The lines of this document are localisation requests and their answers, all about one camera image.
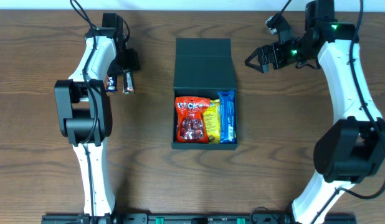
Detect blue cookie packet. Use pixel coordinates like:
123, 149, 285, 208
218, 90, 235, 144

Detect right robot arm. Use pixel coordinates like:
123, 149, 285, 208
245, 13, 385, 223

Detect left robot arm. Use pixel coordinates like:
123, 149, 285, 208
54, 27, 128, 223

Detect dark blue chocolate bar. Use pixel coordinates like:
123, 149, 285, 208
106, 76, 117, 93

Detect red candy bag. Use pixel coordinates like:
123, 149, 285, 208
175, 96, 210, 144

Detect green white candy bar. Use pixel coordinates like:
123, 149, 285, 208
123, 70, 135, 94

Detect yellow candy bag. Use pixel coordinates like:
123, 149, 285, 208
202, 99, 221, 144

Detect dark green box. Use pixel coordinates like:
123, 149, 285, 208
171, 37, 239, 151

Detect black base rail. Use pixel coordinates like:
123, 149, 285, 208
41, 213, 357, 224

